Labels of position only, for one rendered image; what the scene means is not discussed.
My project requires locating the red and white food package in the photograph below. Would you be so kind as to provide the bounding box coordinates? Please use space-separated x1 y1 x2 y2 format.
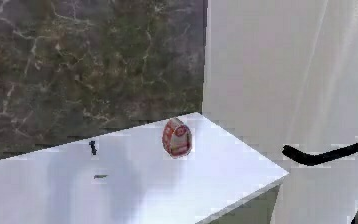
161 116 193 159

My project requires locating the white kitchen counter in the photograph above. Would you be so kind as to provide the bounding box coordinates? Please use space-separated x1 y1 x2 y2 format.
0 111 290 224

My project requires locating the white refrigerator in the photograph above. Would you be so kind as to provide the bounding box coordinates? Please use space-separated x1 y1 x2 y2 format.
201 0 358 224

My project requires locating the small black upright object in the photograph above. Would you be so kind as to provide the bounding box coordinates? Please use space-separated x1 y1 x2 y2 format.
88 140 98 157

